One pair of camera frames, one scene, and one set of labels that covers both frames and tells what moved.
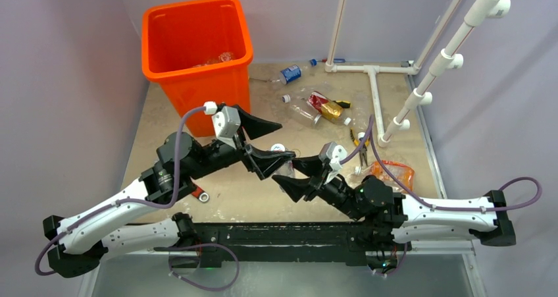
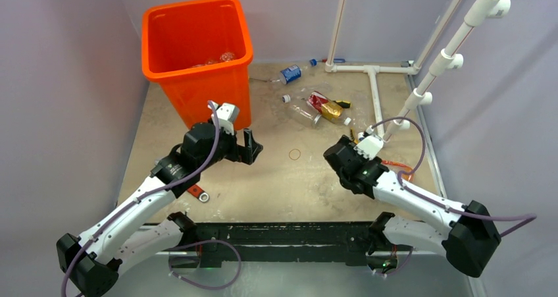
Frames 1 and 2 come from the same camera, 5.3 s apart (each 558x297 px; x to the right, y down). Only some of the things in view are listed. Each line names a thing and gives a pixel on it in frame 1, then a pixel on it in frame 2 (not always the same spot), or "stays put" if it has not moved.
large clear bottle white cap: x=299 y=109 stays put
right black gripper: x=297 y=187 -> x=351 y=145
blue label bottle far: x=294 y=72 stays put
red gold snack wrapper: x=325 y=106 stays put
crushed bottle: x=287 y=168 -> x=224 y=57
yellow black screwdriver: x=344 y=104 stays put
